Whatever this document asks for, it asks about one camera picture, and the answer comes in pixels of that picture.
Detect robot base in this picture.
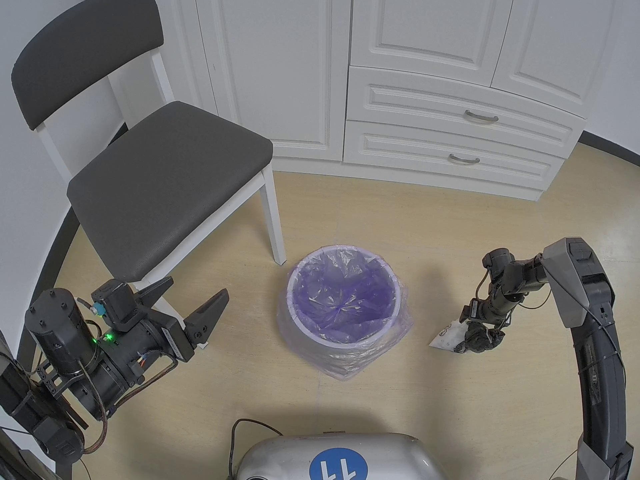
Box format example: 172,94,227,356
239,433,448,480

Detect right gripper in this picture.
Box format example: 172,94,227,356
461,288,526,330

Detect white chair grey cushions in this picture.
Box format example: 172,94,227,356
11,0,287,319

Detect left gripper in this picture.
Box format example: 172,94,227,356
80,276,230,414

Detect pale grey trash bin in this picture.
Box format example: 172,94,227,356
286,245,405,370

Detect white paper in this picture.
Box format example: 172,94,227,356
428,319,471,353

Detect black plastic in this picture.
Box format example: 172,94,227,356
452,320,506,355

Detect purple plastic bag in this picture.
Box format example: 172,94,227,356
276,244,417,382

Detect white wardrobe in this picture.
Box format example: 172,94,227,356
80,0,633,203

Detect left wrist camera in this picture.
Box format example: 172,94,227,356
91,279,146,336

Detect black cable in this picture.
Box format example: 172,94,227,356
227,418,285,480
80,358,179,456

